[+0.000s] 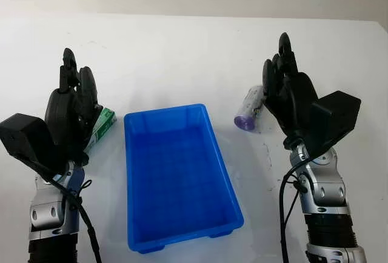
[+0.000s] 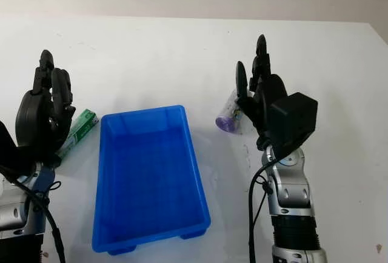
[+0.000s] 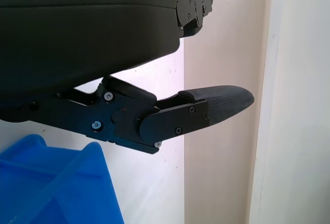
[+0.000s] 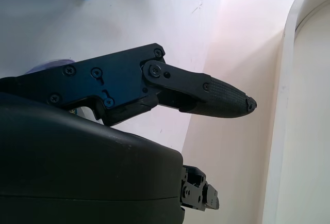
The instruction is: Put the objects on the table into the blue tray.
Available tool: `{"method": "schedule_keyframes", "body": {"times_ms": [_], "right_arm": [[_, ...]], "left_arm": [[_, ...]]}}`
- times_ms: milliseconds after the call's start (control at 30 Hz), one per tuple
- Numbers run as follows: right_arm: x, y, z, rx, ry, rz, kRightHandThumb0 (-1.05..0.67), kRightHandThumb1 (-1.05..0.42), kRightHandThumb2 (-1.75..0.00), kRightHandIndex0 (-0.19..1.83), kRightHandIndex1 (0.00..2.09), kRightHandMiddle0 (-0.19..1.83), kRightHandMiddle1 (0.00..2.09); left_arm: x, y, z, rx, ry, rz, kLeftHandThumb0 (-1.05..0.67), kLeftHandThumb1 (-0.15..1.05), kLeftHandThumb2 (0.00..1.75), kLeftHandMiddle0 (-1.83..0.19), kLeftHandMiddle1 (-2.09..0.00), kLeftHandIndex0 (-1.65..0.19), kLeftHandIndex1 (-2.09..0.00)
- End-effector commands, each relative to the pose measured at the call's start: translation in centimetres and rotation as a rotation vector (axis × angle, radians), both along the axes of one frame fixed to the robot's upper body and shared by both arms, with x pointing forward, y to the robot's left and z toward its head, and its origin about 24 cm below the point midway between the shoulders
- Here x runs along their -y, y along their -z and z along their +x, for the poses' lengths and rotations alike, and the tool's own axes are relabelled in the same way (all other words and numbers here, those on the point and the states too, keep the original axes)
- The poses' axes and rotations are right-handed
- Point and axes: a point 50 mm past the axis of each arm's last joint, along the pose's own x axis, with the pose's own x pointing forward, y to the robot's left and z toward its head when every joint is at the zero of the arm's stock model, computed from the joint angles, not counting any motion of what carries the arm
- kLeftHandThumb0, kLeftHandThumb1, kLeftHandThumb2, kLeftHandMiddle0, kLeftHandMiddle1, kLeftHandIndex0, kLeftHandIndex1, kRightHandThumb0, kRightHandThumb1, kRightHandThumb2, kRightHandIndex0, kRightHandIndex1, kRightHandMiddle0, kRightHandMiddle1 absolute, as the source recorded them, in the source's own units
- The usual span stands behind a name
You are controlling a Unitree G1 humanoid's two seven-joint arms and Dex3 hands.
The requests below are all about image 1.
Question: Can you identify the green toothpaste box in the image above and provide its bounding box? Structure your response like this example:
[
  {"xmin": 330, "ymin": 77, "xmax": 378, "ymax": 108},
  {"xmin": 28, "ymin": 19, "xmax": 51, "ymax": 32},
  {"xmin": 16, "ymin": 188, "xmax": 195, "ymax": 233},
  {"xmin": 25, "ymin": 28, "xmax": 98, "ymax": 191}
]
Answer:
[{"xmin": 82, "ymin": 107, "xmax": 118, "ymax": 155}]

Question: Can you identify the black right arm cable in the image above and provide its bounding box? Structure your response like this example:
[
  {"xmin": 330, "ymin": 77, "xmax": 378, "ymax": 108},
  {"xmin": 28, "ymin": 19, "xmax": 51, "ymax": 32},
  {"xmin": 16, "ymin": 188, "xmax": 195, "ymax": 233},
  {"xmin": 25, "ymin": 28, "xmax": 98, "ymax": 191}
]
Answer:
[{"xmin": 278, "ymin": 165, "xmax": 307, "ymax": 263}]

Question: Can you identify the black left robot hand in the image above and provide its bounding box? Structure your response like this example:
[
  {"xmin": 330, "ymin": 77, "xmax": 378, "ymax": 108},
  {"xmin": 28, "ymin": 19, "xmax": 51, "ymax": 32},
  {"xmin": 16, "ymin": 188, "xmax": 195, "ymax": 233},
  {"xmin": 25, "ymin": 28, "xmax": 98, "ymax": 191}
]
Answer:
[{"xmin": 44, "ymin": 47, "xmax": 104, "ymax": 168}]

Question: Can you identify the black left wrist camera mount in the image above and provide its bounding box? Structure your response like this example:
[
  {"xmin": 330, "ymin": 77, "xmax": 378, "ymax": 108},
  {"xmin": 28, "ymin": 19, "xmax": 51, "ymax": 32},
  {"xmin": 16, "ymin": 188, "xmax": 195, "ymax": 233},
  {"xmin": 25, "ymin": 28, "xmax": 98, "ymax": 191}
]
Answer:
[{"xmin": 0, "ymin": 113, "xmax": 67, "ymax": 176}]

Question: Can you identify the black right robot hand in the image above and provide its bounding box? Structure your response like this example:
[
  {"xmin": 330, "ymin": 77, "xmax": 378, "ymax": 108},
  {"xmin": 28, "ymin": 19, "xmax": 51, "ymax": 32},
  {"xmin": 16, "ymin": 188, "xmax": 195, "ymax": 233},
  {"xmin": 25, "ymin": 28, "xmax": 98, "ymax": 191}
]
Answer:
[{"xmin": 261, "ymin": 32, "xmax": 323, "ymax": 151}]

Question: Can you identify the purple bag roll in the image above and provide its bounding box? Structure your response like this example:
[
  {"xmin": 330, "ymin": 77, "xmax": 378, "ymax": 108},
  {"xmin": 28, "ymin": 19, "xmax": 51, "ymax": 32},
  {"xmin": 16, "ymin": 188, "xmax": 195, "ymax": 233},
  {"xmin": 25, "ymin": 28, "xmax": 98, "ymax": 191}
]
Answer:
[{"xmin": 233, "ymin": 84, "xmax": 268, "ymax": 133}]

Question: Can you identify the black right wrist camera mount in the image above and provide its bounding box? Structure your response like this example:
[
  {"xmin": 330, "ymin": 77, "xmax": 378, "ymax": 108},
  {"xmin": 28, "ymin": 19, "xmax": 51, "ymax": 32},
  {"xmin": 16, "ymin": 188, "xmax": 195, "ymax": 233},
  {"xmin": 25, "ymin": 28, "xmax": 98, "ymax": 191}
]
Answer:
[{"xmin": 309, "ymin": 90, "xmax": 362, "ymax": 158}]

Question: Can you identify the blue plastic tray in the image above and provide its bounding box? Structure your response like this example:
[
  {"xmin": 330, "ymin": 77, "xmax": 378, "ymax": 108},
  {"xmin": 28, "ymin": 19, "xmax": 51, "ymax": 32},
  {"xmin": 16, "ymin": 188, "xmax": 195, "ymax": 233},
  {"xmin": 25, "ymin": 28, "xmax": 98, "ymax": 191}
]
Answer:
[{"xmin": 123, "ymin": 102, "xmax": 245, "ymax": 253}]

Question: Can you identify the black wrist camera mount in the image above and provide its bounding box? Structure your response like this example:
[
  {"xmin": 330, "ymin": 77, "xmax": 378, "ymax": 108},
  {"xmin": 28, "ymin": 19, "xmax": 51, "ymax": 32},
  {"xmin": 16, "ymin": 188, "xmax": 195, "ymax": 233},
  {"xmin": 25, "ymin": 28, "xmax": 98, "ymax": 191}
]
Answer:
[
  {"xmin": 0, "ymin": 113, "xmax": 67, "ymax": 176},
  {"xmin": 309, "ymin": 90, "xmax": 362, "ymax": 158}
]

